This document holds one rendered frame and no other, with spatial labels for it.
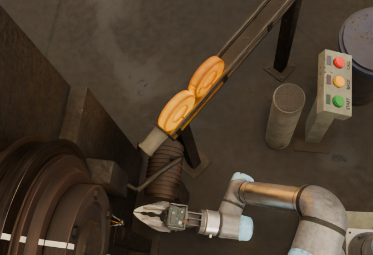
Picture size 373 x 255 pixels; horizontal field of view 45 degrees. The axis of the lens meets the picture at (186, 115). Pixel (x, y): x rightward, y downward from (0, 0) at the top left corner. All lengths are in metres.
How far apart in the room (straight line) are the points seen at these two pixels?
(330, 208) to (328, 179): 0.99
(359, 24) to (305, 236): 1.08
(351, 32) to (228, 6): 0.79
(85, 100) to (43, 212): 0.57
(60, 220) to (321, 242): 0.63
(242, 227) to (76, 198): 0.61
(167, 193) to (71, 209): 0.74
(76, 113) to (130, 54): 1.09
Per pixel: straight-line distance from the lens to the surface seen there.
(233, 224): 1.40
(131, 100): 2.33
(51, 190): 0.94
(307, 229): 1.20
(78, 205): 0.94
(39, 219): 0.91
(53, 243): 0.92
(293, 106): 1.71
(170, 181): 1.64
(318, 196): 1.23
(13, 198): 0.87
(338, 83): 1.67
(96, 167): 1.41
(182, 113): 1.54
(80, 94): 1.42
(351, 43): 1.97
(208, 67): 1.46
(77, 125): 1.39
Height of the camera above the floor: 2.11
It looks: 69 degrees down
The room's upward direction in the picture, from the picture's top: 17 degrees counter-clockwise
